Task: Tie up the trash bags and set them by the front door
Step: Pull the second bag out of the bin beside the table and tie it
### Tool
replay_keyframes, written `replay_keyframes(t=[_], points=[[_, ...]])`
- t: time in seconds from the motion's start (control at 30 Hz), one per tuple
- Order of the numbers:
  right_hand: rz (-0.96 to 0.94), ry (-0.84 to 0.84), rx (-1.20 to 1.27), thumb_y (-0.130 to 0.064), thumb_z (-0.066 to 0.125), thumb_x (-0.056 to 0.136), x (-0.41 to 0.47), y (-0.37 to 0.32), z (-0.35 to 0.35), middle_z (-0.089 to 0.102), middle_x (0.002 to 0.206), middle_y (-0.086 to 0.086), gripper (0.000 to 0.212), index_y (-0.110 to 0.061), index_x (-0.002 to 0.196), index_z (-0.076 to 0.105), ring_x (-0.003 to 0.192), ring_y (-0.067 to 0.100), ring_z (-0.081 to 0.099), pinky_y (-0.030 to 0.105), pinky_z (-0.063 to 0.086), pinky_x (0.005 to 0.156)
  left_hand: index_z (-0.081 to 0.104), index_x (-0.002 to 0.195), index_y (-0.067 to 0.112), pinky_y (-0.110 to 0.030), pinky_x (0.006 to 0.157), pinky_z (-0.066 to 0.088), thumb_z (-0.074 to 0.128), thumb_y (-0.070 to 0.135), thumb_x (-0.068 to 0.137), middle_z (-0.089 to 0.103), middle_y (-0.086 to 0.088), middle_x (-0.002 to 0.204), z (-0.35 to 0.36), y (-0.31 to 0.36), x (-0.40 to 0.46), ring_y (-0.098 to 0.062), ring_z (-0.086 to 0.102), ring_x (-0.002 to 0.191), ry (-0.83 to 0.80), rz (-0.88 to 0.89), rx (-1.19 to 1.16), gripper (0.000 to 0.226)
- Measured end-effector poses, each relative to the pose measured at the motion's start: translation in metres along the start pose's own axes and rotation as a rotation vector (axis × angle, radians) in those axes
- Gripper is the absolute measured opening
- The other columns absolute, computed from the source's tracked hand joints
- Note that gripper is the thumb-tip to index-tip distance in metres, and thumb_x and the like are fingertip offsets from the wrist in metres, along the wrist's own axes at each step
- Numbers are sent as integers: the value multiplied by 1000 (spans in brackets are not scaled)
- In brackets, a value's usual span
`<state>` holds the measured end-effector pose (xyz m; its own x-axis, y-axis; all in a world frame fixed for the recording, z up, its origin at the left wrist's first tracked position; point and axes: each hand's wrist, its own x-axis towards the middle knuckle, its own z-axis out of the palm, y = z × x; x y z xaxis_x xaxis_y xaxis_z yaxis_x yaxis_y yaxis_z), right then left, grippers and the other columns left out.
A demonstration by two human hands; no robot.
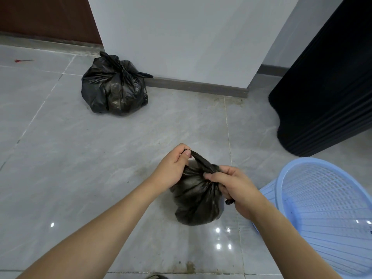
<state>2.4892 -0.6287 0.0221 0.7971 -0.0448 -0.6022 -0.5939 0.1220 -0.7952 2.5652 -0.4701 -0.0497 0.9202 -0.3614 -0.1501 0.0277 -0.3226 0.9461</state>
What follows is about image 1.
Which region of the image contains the person's right hand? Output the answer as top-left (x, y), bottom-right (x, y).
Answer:
top-left (203, 165), bottom-right (271, 222)

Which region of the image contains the person's left hand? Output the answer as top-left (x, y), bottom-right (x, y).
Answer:
top-left (150, 143), bottom-right (192, 197)

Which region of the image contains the small black garbage bag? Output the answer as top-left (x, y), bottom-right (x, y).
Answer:
top-left (169, 150), bottom-right (235, 226)

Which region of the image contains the person's left forearm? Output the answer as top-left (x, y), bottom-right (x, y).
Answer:
top-left (16, 177), bottom-right (160, 279)

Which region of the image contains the person's right forearm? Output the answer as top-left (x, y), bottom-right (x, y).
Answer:
top-left (252, 198), bottom-right (343, 279)

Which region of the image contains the large tied black garbage bag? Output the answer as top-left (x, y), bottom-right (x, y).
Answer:
top-left (81, 51), bottom-right (154, 116)

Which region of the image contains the blue plastic mesh waste basket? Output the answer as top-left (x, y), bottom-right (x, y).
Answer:
top-left (252, 157), bottom-right (372, 279)

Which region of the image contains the black ribbed cabinet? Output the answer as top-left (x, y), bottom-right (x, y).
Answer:
top-left (268, 0), bottom-right (372, 157)

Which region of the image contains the brown wooden door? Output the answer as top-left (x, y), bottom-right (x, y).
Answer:
top-left (0, 0), bottom-right (103, 45)

